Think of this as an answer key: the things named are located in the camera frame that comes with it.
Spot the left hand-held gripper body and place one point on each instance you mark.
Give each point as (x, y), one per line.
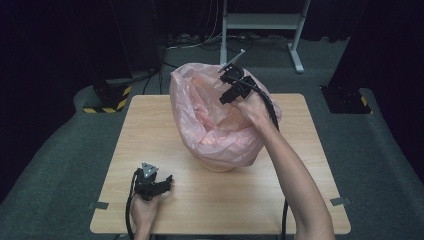
(146, 186)

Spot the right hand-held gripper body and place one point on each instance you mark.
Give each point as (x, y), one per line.
(238, 78)

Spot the pink plastic bag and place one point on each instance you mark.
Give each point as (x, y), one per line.
(206, 126)

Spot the person's right hand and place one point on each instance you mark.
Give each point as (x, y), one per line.
(256, 110)

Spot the person's left hand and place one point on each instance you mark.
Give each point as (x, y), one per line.
(144, 213)

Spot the grey tape piece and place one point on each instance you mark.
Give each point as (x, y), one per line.
(100, 205)
(340, 201)

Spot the black yellow striped stand base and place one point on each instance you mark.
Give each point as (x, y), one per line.
(115, 100)

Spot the black curtain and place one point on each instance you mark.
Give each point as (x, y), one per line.
(386, 43)
(60, 40)

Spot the grey metal stand frame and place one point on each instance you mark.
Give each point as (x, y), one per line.
(260, 21)

